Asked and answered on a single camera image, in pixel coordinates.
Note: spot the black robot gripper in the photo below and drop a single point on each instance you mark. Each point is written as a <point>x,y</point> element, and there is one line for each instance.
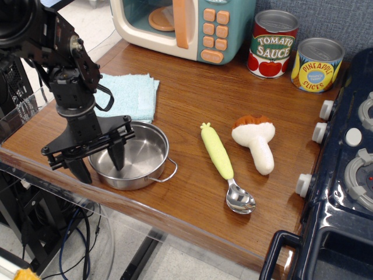
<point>85,133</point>

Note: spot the silver steel pot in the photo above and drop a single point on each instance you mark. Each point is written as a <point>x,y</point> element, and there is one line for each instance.
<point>146,160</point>

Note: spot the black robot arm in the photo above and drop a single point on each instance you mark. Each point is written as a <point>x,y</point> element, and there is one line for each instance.
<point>31,31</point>

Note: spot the light blue folded towel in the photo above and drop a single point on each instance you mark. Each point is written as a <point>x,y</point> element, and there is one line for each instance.
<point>134,95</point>

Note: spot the red tomato sauce can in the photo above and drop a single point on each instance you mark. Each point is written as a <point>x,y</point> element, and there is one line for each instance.
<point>272,42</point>

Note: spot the yellow pineapple slices can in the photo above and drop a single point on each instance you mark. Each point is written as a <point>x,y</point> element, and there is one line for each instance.
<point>317,64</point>

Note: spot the plush mushroom toy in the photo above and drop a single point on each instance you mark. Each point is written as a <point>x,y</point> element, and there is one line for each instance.
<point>255,132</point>

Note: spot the toy microwave oven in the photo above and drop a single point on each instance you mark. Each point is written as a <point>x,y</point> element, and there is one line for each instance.
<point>206,31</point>

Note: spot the dark blue toy stove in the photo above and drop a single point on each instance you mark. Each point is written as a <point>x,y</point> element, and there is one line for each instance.
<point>335,241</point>

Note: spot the green handled metal spoon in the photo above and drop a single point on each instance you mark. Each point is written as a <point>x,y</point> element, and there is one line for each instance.
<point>237,199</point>

